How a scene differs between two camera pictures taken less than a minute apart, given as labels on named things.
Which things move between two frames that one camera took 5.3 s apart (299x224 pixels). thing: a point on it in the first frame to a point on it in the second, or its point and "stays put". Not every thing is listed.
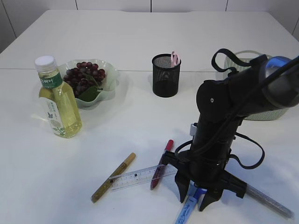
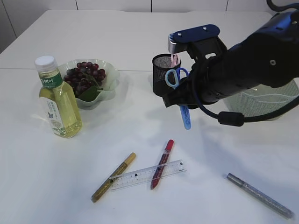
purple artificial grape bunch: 86,79 stays put
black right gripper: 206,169 to 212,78
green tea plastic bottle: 60,101 stays put
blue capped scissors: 194,198 to 172,78
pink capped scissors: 175,59 stays put
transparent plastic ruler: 141,176 stays put
